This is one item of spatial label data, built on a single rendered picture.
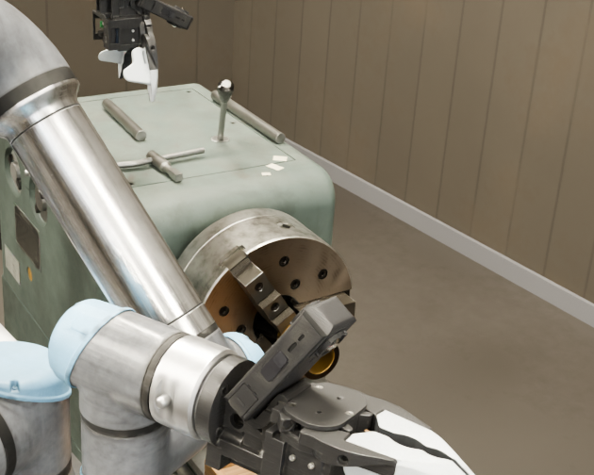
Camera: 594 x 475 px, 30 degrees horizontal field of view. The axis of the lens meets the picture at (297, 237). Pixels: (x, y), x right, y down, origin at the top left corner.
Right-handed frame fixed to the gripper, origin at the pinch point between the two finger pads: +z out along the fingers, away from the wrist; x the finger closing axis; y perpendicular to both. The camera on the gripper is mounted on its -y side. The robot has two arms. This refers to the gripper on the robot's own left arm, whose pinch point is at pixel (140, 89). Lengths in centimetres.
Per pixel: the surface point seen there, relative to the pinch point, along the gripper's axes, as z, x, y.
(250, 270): 21.3, 33.4, -4.9
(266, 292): 24.7, 35.7, -6.8
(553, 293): 137, -92, -211
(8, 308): 62, -39, 15
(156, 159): 13.8, 0.6, -2.9
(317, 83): 100, -245, -196
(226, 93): 2.9, 0.5, -17.1
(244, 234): 18.0, 26.9, -7.2
